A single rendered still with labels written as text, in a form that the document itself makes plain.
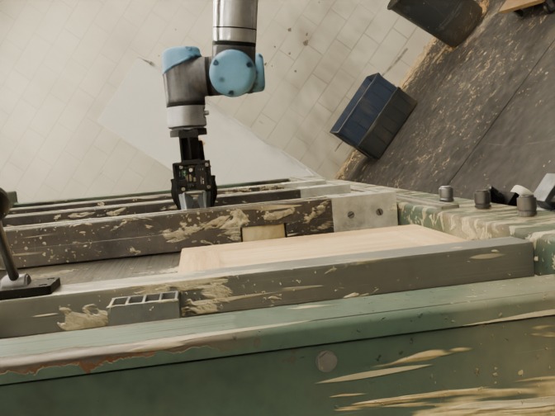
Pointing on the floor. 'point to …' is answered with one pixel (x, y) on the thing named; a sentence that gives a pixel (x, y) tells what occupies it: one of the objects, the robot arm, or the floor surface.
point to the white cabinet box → (236, 167)
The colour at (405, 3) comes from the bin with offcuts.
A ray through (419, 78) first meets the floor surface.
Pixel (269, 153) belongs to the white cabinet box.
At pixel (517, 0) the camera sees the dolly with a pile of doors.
